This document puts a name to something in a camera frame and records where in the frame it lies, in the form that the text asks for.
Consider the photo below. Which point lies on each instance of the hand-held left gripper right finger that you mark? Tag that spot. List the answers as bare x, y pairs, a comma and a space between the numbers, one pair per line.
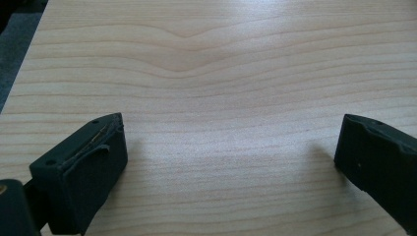
380, 160

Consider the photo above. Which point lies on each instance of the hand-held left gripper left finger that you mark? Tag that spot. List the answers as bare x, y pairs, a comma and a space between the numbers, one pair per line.
82, 170

